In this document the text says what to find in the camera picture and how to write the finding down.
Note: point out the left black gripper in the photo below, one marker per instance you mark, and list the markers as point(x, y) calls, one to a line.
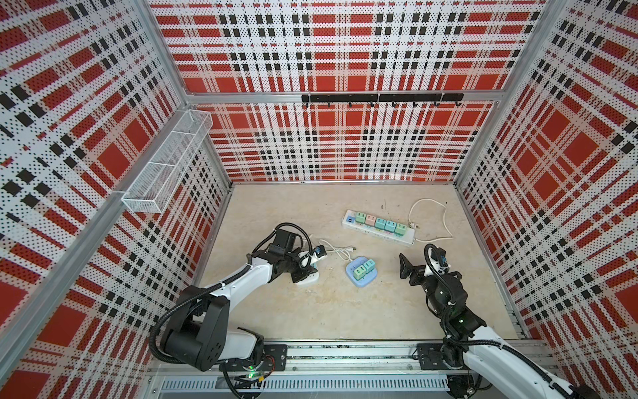
point(296, 277)

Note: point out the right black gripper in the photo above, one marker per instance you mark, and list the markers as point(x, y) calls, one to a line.
point(406, 269)

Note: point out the blue square power strip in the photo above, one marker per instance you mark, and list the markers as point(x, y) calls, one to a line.
point(367, 279)

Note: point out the green plug adapter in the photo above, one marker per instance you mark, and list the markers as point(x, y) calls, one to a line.
point(361, 218)
point(400, 229)
point(358, 273)

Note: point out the long white power strip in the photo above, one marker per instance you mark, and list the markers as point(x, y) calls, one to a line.
point(349, 222)

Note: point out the white square power strip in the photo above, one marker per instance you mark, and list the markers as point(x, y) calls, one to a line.
point(309, 266)

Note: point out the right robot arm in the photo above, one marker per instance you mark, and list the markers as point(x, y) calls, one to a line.
point(469, 342)

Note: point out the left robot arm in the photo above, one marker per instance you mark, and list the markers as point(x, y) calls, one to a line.
point(196, 332)

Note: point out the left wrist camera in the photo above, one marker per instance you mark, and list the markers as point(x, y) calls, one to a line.
point(318, 254)

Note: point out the aluminium front rail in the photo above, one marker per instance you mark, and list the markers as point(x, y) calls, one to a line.
point(358, 357)

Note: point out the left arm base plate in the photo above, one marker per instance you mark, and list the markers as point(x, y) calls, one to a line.
point(268, 358)

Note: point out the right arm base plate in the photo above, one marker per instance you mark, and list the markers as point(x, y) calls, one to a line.
point(439, 356)

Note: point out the white wire basket shelf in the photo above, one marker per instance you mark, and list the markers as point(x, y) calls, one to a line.
point(153, 189)

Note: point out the black hook rail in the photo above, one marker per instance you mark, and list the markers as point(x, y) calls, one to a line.
point(435, 98)

